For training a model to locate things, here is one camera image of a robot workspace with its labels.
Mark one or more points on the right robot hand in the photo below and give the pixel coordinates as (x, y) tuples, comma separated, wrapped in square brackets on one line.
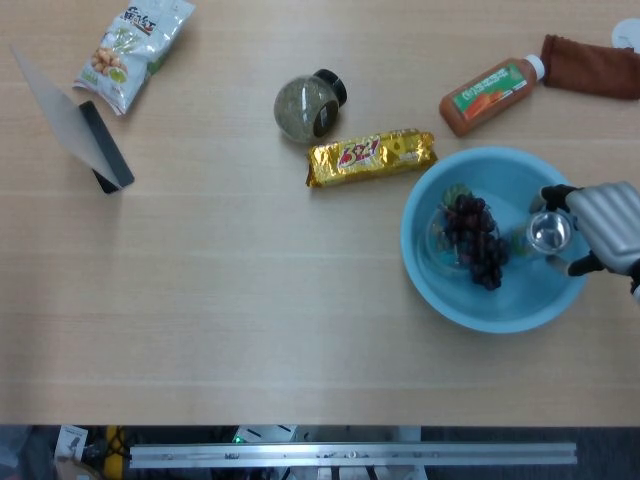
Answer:
[(610, 225)]

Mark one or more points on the blue green drink can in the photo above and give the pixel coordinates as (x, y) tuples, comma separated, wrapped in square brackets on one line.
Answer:
[(550, 232)]

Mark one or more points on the dark purple grape bunch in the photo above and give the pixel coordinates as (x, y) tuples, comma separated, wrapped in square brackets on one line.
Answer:
[(475, 240)]

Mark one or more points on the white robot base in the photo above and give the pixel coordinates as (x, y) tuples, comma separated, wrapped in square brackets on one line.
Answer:
[(265, 434)]

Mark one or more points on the blue plastic bowl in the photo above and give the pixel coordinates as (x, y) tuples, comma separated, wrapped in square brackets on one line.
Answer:
[(500, 310)]

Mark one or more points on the brown cloth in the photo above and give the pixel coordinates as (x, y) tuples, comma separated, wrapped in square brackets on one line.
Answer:
[(590, 67)]

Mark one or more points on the orange juice bottle white cap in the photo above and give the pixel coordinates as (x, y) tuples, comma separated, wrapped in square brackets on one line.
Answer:
[(480, 97)]

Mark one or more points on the white round disc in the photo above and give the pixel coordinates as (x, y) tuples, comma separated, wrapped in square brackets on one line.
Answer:
[(627, 32)]

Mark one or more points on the gold biscuit packet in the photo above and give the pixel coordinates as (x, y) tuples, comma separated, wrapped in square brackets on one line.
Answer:
[(365, 157)]

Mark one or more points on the round glass jar black lid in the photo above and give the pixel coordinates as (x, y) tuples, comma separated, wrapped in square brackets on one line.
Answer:
[(300, 107)]

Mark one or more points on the black panel stand base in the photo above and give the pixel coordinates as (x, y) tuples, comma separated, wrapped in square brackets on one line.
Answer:
[(107, 145)]

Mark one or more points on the white green snack bag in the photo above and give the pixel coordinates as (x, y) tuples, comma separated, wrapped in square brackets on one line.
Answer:
[(125, 55)]

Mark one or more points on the white card with dark figure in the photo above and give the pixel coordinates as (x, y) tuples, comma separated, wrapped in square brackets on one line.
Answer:
[(70, 442)]

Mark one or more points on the aluminium rail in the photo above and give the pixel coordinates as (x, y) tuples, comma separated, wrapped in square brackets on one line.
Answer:
[(350, 455)]

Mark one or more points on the yellow post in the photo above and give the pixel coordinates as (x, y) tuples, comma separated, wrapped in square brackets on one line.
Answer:
[(113, 450)]

